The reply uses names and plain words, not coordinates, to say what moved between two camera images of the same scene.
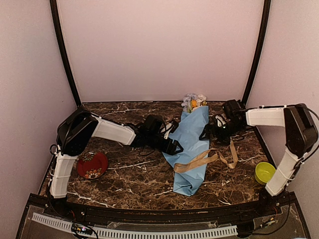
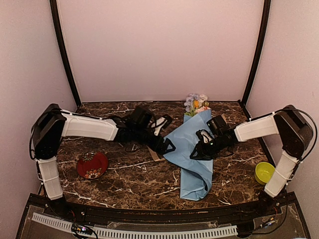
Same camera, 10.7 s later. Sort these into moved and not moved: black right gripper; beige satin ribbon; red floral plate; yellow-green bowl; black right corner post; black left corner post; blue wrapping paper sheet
Moved: blue wrapping paper sheet; beige satin ribbon; black right gripper
Not moved: yellow-green bowl; black left corner post; black right corner post; red floral plate
